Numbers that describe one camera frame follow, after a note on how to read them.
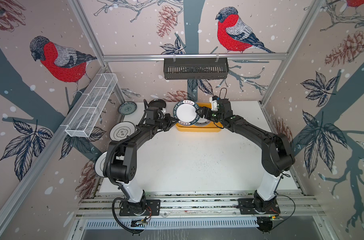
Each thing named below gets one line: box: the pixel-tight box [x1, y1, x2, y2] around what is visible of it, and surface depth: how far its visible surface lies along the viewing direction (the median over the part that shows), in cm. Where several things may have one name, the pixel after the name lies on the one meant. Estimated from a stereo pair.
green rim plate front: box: [194, 114, 211, 127], surface depth 106 cm
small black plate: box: [148, 98, 167, 108], surface depth 123 cm
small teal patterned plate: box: [118, 101, 137, 115], surface depth 121 cm
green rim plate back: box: [173, 100, 201, 126], surface depth 95 cm
